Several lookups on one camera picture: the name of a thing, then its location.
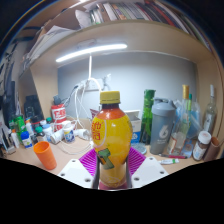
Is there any grey shaker bottle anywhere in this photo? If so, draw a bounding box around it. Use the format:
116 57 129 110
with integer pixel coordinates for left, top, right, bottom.
149 97 177 155

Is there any brown jar with white lid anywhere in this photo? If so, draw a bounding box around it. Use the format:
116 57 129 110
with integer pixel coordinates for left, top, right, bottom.
192 130 212 162

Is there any yellow drink bottle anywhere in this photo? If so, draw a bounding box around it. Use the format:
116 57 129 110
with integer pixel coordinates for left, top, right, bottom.
90 90 134 188

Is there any clear glass bottle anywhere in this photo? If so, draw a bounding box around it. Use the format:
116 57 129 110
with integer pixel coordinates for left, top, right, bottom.
202 84 218 136

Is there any round teal tin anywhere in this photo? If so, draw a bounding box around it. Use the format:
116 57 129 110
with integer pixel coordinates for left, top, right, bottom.
131 142 148 156

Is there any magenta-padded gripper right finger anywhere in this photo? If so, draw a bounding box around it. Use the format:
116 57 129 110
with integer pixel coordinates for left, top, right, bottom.
124 146 169 190

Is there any white tube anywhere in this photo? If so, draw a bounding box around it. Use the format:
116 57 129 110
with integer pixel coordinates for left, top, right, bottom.
158 158 180 166

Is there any wooden shelf unit with books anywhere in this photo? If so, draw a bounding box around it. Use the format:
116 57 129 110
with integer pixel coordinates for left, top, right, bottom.
19 0 214 78

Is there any orange plastic cup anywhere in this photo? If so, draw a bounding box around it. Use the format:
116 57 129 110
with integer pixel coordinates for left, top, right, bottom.
32 140 58 171

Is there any white bottle with blue label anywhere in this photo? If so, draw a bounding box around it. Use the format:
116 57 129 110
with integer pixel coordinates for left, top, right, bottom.
63 123 76 144

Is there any small bottle with green cap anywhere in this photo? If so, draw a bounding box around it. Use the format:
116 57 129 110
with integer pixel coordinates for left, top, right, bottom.
34 125 48 143

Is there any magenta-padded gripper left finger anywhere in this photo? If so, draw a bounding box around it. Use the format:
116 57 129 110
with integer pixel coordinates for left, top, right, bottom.
57 147 101 190

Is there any white bottle with blue cap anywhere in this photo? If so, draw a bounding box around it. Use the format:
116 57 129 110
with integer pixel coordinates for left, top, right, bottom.
20 130 34 149

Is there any brown cup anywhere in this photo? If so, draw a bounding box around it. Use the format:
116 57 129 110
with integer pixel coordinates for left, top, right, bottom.
203 135 222 163

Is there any red and white can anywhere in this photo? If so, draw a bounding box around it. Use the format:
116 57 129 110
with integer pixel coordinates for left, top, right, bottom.
50 103 68 133

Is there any white strip lamp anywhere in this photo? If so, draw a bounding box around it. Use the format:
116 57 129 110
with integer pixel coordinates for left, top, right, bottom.
55 42 129 64

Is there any white cable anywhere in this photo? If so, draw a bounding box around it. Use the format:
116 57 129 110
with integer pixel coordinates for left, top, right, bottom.
64 78 104 156

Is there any blue and white box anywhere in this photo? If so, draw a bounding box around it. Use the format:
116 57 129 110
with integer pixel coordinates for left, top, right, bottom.
124 109 143 144

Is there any clear bottle with gold cap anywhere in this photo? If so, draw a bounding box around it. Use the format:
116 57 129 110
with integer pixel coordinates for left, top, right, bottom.
166 84 192 156

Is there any red pen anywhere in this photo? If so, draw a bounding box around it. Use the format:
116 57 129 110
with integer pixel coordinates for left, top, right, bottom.
159 153 188 160

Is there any green container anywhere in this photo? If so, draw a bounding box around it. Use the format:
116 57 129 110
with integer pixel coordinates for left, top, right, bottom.
12 115 27 134

